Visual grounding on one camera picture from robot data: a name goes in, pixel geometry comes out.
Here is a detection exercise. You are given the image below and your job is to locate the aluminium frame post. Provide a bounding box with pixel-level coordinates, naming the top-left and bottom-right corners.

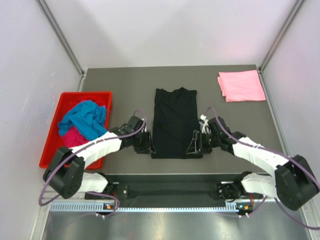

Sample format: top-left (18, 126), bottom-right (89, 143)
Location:
top-left (36, 0), bottom-right (85, 76)
top-left (258, 0), bottom-right (307, 73)

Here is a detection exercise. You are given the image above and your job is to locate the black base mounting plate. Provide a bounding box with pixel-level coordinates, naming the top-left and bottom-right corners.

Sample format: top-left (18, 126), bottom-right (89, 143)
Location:
top-left (84, 174), bottom-right (251, 201)

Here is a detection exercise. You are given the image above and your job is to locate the purple cable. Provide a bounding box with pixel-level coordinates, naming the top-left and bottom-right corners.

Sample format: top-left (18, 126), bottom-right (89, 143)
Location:
top-left (206, 106), bottom-right (320, 230)
top-left (38, 108), bottom-right (147, 221)

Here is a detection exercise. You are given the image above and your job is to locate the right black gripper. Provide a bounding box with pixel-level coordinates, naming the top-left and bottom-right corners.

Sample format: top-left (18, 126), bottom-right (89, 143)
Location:
top-left (187, 129), bottom-right (221, 155)

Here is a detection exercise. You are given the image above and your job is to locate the left aluminium frame post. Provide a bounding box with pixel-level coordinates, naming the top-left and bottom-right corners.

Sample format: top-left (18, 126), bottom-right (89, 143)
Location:
top-left (36, 0), bottom-right (85, 76)

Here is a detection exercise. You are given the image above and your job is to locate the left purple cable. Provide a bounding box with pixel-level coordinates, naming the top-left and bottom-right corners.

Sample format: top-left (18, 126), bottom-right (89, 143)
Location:
top-left (38, 108), bottom-right (147, 221)

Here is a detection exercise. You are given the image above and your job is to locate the red plastic bin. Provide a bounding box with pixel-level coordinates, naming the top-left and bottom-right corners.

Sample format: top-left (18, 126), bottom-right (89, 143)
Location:
top-left (39, 91), bottom-right (113, 169)

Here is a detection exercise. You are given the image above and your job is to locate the right aluminium frame post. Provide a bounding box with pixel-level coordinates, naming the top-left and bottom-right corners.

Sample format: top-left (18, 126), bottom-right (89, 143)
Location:
top-left (258, 0), bottom-right (307, 73)

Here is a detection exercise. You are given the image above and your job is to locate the aluminium front rail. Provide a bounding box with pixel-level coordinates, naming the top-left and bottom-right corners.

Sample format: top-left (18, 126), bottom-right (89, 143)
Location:
top-left (80, 192), bottom-right (260, 205)

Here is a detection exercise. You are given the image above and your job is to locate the pink folded t shirt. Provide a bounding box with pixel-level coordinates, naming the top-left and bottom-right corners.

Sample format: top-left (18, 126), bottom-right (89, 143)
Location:
top-left (217, 70), bottom-right (266, 102)

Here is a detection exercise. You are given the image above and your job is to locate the blue t shirt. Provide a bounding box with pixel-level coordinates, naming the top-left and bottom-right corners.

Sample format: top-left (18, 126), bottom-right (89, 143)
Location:
top-left (57, 100), bottom-right (108, 141)

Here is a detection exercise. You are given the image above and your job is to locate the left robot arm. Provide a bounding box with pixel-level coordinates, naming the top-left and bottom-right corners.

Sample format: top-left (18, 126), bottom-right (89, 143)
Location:
top-left (43, 115), bottom-right (156, 199)

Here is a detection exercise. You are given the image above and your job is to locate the grey slotted cable duct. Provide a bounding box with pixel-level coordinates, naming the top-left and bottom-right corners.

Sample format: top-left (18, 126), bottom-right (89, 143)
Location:
top-left (50, 202), bottom-right (252, 213)

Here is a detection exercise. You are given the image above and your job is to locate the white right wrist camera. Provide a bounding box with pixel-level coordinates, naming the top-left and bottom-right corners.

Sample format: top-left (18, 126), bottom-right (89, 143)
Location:
top-left (198, 114), bottom-right (212, 134)

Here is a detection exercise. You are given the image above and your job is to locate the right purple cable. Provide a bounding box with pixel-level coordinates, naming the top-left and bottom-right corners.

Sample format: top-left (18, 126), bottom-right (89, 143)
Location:
top-left (206, 106), bottom-right (320, 230)

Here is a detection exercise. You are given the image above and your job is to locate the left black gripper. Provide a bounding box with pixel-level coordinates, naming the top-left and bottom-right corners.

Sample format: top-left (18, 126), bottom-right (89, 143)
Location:
top-left (131, 129), bottom-right (155, 154)

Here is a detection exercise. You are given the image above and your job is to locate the black t shirt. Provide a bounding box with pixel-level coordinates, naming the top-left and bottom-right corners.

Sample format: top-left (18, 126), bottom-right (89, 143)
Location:
top-left (151, 87), bottom-right (203, 160)

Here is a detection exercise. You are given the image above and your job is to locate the magenta t shirt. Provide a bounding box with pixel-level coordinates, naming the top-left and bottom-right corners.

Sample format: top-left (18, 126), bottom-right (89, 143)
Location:
top-left (61, 126), bottom-right (88, 148)

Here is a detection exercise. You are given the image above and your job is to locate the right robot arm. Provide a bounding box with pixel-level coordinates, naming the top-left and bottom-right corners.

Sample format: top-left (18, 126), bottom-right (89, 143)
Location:
top-left (186, 115), bottom-right (320, 211)

